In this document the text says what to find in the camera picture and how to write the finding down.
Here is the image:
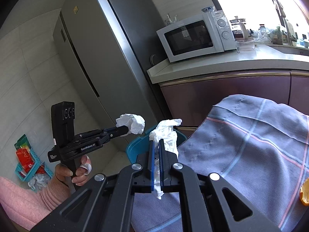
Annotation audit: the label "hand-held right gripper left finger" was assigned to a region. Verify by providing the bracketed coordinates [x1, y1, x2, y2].
[30, 139, 155, 232]

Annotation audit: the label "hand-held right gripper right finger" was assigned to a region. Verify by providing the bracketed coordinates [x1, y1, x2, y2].
[159, 138, 282, 232]

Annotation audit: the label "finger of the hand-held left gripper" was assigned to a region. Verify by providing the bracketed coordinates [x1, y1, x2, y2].
[100, 126, 125, 133]
[106, 125, 129, 141]

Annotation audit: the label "teal waste bin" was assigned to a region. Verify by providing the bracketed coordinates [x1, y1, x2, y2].
[126, 128, 187, 165]

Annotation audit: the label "long white tissue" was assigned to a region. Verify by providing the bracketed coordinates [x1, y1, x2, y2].
[149, 118, 183, 200]

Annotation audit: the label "orange peel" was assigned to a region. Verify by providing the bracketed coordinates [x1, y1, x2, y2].
[299, 177, 309, 207]

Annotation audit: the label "person's left hand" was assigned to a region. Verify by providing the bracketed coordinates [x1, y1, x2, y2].
[55, 156, 93, 186]

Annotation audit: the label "green snack packet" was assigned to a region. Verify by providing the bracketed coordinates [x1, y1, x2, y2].
[14, 134, 29, 150]

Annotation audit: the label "small teal floor basket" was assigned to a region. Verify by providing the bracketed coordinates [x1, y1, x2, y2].
[36, 165, 54, 180]

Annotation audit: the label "red snack packet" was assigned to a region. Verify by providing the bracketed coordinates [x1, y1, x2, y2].
[16, 148, 34, 172]

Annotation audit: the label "large teal floor basket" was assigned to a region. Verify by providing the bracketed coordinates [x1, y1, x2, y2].
[14, 147, 41, 182]

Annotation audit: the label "white plastic bag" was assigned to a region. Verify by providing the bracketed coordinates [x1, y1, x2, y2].
[28, 174, 50, 191]

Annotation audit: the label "grey refrigerator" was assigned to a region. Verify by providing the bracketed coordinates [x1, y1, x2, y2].
[53, 0, 174, 150]

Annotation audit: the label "checked grey tablecloth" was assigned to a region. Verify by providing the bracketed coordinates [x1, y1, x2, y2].
[132, 94, 309, 232]

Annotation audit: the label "kitchen counter with purple cabinets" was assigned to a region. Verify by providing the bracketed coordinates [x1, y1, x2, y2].
[147, 42, 309, 128]

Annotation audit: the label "white microwave oven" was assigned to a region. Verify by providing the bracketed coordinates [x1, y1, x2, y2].
[156, 10, 236, 63]

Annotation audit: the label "glass bowl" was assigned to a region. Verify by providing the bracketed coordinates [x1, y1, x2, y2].
[235, 39, 256, 52]

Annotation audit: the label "glass kettle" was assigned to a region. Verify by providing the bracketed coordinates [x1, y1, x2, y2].
[229, 16, 249, 39]

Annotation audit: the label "clear plastic bags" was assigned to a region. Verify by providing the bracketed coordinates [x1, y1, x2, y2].
[251, 28, 271, 43]

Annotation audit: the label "dark green jar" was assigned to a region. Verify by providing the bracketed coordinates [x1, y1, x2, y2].
[272, 26, 284, 45]

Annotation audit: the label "metal kitchen faucet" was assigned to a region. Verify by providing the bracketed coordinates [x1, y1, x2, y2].
[272, 0, 297, 46]

